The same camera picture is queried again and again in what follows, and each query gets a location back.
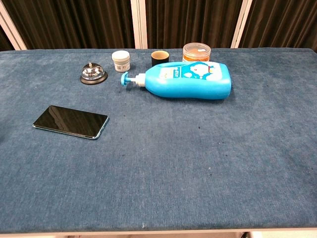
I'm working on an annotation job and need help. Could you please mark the blue fabric table cloth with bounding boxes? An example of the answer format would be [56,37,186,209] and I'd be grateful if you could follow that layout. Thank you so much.
[0,47,317,233]

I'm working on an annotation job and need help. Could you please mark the blue pump lotion bottle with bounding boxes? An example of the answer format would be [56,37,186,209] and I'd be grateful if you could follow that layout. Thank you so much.
[120,60,232,101]

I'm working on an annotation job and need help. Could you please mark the black cup with tan interior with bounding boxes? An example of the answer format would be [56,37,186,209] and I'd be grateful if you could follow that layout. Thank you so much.
[151,50,170,67]

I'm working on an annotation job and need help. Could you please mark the small white plastic jar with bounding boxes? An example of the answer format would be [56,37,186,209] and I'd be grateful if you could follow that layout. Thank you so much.
[111,50,131,73]

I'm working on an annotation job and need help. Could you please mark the clear round container orange contents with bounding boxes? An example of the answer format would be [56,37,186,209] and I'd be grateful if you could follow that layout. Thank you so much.
[182,42,211,63]

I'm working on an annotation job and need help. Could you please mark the silver call bell black base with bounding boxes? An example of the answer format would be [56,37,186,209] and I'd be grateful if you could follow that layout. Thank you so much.
[80,61,108,86]

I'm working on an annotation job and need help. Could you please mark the black smartphone with blue edge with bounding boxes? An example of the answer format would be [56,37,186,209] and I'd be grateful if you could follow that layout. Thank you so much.
[32,105,110,140]

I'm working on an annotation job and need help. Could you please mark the dark pleated curtain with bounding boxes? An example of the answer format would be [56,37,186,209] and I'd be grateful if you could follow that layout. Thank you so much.
[0,0,317,52]

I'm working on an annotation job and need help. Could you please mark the white frame post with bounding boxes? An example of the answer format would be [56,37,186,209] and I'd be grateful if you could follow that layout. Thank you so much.
[130,0,149,50]
[230,0,253,49]
[0,1,27,51]

